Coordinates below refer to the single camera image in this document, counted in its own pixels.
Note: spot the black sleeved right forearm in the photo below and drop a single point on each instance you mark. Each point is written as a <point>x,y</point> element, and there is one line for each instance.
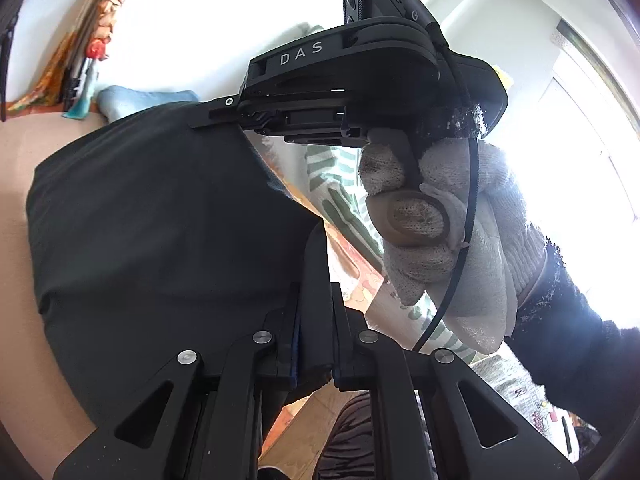
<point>587,365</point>

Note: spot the dark grey pants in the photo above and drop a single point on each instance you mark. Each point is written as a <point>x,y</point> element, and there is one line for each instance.
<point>149,237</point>

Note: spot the folded tripod with orange scarf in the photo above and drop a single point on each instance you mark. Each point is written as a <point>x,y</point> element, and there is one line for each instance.
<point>76,58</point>

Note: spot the zebra striped trouser leg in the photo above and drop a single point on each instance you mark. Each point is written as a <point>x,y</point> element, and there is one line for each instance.
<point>349,452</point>

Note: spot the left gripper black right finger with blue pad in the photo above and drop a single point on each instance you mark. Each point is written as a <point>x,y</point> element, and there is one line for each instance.
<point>433,417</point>

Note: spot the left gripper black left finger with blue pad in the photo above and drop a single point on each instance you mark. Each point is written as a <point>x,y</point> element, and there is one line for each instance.
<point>196,418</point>

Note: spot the green striped white pillow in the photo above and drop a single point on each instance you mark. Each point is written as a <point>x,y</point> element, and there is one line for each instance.
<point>326,180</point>

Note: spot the grey gloved right hand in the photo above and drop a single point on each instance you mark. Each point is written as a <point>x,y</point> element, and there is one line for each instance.
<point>425,252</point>

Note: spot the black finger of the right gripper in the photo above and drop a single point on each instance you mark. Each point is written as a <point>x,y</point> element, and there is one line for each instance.
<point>224,111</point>

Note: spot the folded light blue jeans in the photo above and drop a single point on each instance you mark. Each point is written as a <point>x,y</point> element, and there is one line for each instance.
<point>117,102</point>

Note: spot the teal cloth piece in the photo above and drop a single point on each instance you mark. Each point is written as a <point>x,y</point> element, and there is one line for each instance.
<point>80,107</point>

